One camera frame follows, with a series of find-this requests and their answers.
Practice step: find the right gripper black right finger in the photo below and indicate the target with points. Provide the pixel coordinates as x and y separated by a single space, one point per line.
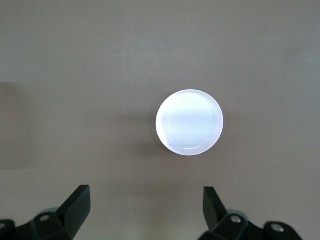
217 217

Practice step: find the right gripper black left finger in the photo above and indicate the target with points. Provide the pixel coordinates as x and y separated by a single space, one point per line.
72 212

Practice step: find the pink round plate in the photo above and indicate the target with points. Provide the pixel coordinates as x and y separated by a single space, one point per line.
189 122

